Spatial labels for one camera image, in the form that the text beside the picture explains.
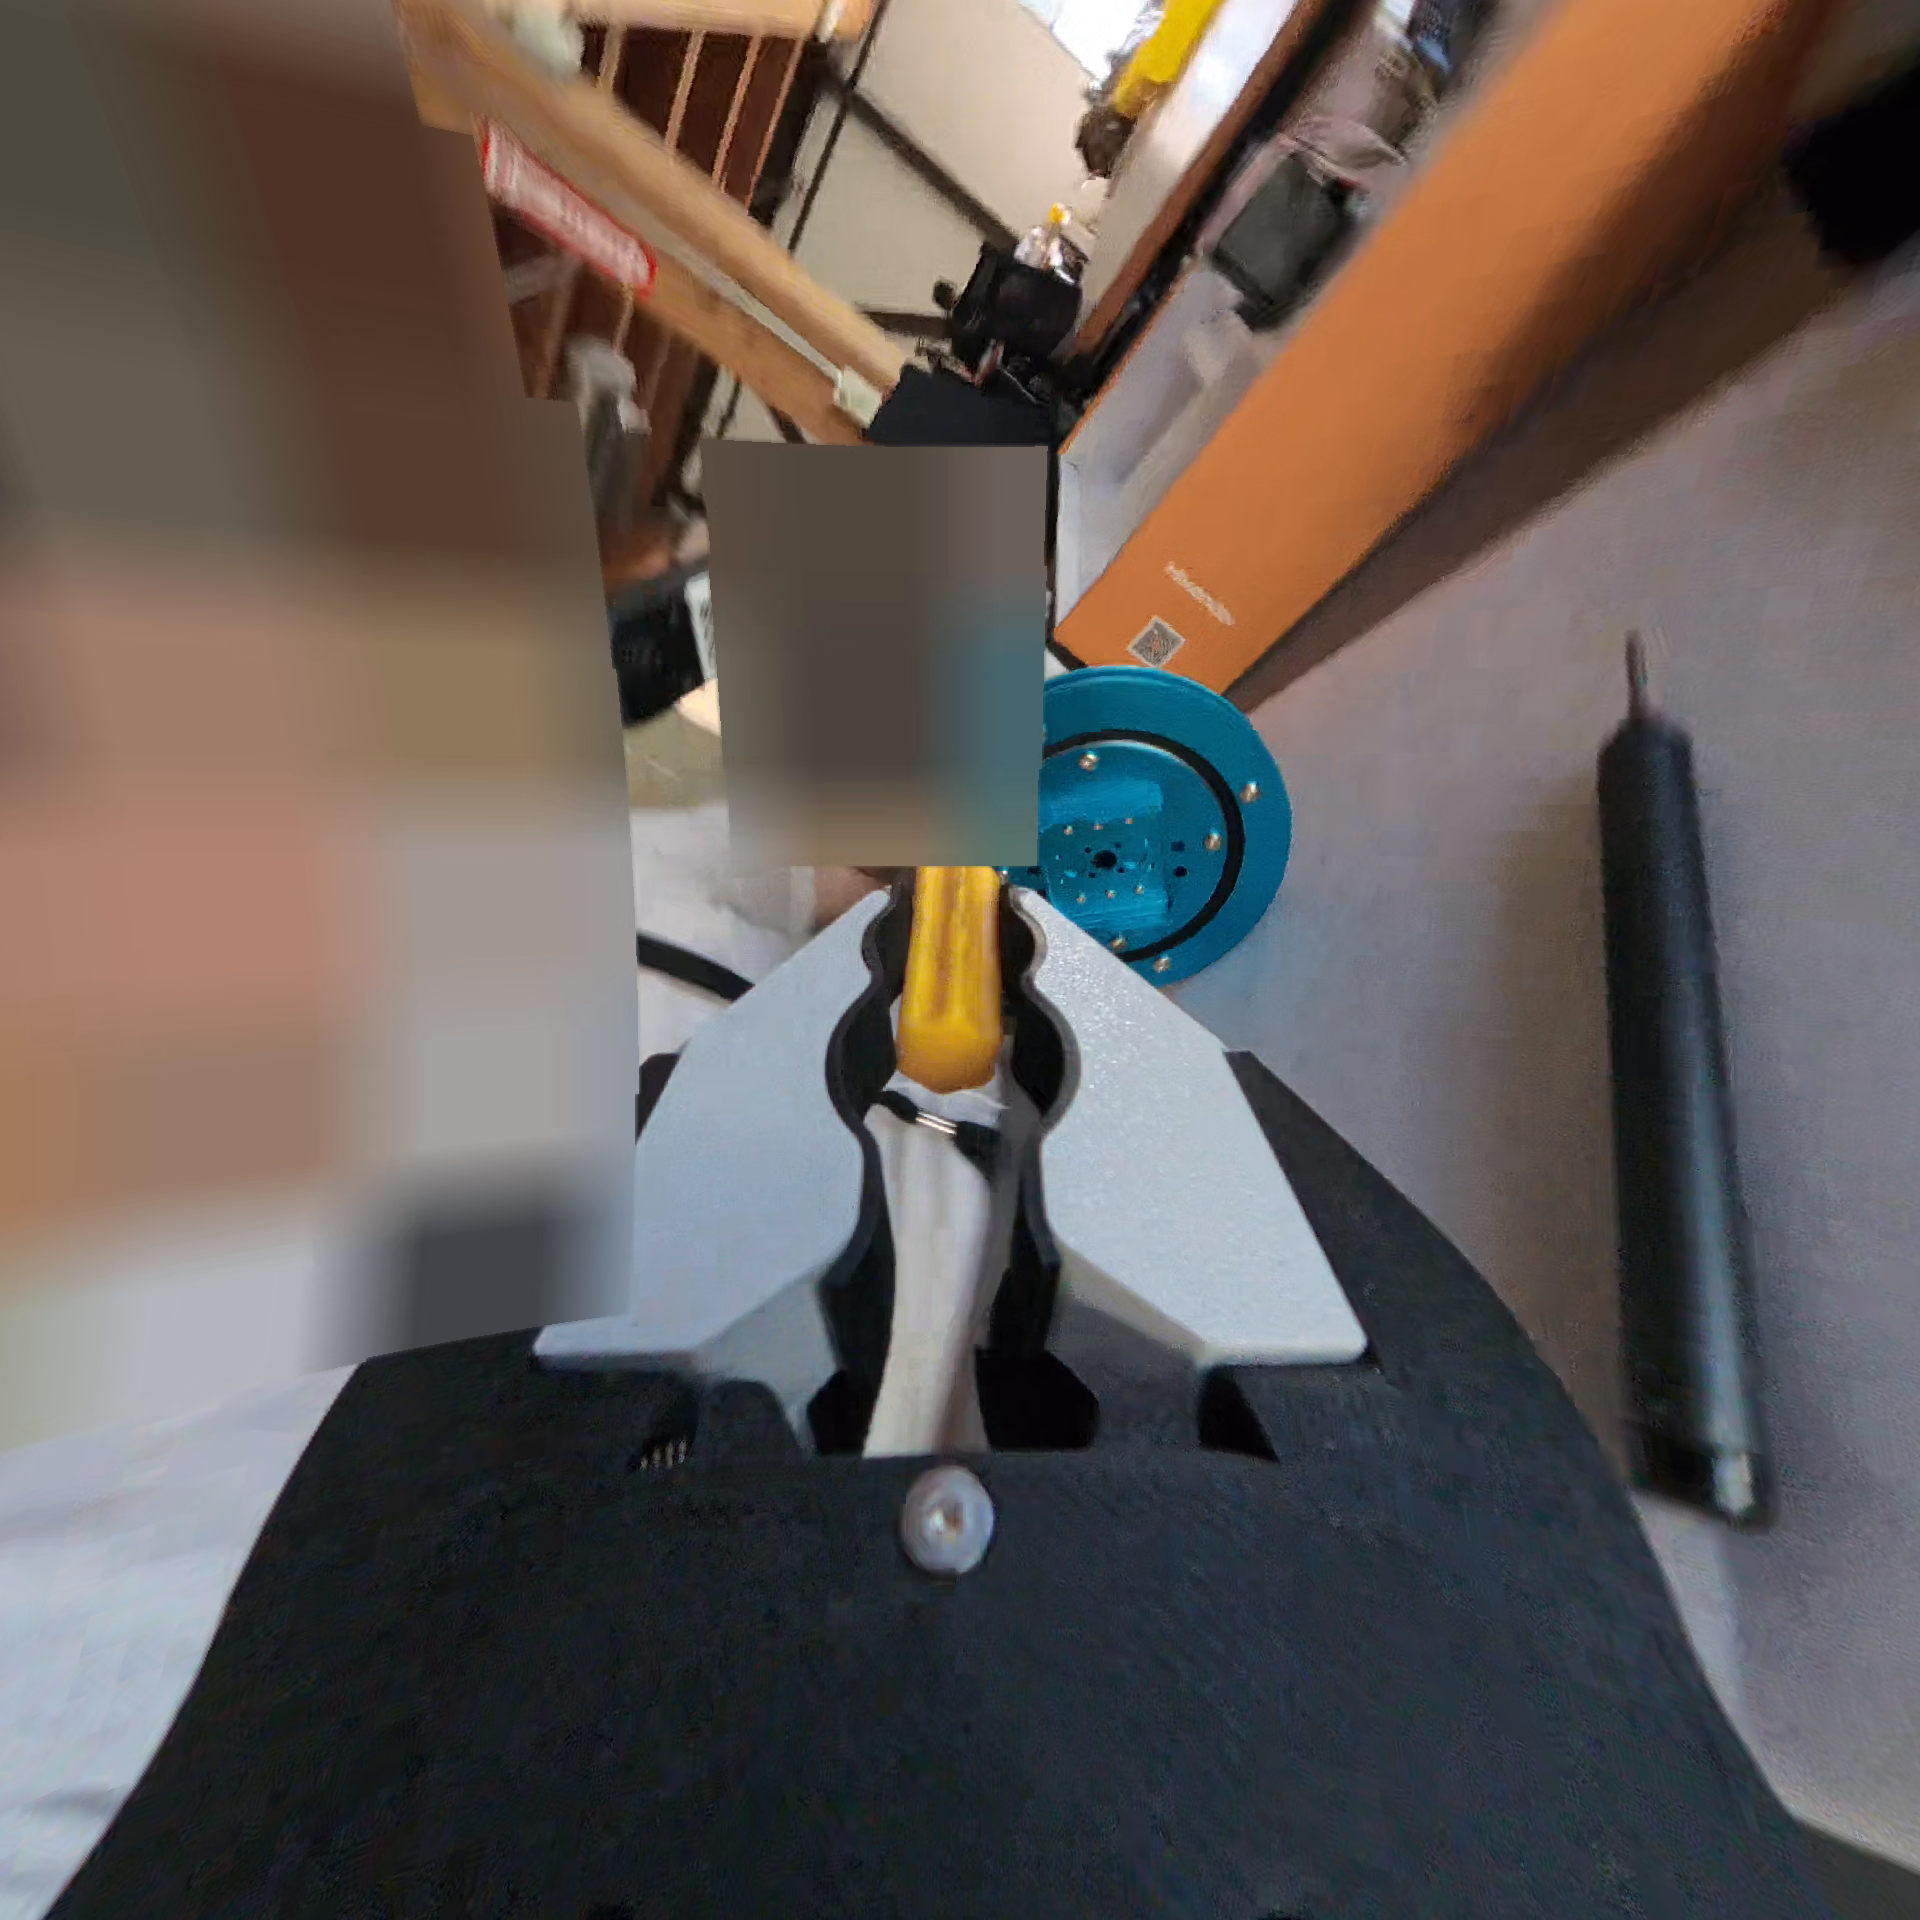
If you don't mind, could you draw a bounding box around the blue round metal turntable base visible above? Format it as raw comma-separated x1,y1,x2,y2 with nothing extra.
1036,667,1294,989

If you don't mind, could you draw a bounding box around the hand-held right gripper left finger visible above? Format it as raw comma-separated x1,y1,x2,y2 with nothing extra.
535,886,903,1457

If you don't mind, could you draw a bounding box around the black lanyard strap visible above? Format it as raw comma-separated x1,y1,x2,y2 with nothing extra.
636,931,755,1004

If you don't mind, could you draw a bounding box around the yellow handled screwdriver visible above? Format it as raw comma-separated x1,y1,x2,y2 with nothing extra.
898,868,1004,1095

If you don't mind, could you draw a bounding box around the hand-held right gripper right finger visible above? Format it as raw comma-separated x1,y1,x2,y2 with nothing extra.
975,886,1369,1455

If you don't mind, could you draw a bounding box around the cardboard box with white flaps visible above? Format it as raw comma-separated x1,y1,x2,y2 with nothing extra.
1049,0,1848,707

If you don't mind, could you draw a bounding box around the white foam sheet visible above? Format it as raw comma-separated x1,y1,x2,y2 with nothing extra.
1034,286,1920,1862

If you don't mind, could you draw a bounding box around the black lanyard clip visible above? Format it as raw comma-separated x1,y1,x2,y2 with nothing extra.
869,1086,1009,1174

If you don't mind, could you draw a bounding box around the black electric screwdriver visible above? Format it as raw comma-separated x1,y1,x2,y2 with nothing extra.
1594,631,1779,1533

